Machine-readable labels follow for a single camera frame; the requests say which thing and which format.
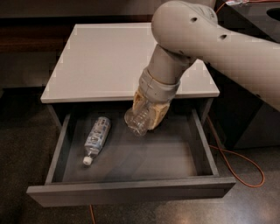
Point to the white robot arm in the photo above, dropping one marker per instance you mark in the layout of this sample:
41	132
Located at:
186	32

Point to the labelled plastic water bottle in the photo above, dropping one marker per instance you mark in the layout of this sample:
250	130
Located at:
96	139

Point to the clear plastic water bottle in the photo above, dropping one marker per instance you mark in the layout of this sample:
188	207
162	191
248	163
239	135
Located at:
139	118

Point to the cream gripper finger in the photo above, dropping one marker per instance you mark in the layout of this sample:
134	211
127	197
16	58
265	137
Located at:
157	112
139	102

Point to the dark counter cabinet right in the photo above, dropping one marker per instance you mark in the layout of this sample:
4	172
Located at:
241	119

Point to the grey drawer cabinet frame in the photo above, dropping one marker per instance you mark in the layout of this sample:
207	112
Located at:
55	115

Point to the white cabinet countertop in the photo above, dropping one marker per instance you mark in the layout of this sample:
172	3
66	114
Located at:
103	62

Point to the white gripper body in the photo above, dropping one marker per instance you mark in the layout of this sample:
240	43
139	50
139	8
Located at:
157	88

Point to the grey top drawer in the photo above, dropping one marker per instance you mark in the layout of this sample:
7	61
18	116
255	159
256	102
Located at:
172	162

